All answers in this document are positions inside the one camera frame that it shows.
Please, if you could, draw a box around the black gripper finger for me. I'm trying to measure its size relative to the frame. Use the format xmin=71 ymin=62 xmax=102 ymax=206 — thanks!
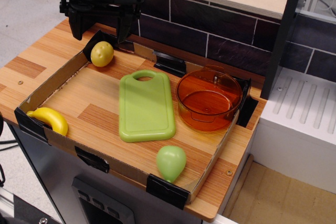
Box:
xmin=68 ymin=5 xmax=96 ymax=40
xmin=117 ymin=5 xmax=140 ymax=44

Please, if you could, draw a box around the yellow toy banana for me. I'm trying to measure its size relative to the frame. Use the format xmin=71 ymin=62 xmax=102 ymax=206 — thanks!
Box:
xmin=26 ymin=107 xmax=68 ymax=136

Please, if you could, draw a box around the cardboard fence with black tape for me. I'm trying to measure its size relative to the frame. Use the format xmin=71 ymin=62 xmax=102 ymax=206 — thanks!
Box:
xmin=15 ymin=31 xmax=263 ymax=209

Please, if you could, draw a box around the orange transparent plastic pot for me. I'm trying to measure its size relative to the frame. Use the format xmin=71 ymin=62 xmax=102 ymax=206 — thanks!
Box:
xmin=176 ymin=67 xmax=243 ymax=132

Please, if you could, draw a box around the yellow toy potato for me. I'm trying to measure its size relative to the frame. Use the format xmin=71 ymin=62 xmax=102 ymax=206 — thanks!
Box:
xmin=90 ymin=41 xmax=114 ymax=67

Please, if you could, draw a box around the green plastic cutting board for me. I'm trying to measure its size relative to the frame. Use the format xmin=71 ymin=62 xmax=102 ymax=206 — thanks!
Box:
xmin=119 ymin=70 xmax=176 ymax=143

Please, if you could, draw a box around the green toy pear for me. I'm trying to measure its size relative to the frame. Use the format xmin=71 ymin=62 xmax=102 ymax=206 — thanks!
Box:
xmin=156 ymin=146 xmax=186 ymax=183

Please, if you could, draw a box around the toy oven control panel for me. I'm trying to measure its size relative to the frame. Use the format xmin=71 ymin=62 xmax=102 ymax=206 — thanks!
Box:
xmin=72 ymin=178 xmax=135 ymax=223

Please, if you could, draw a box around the white toy sink drainboard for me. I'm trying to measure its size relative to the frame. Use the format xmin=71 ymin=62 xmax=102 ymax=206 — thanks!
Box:
xmin=251 ymin=68 xmax=335 ymax=193

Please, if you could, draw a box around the black cable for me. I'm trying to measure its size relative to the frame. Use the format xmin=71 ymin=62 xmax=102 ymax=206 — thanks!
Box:
xmin=0 ymin=112 xmax=19 ymax=188

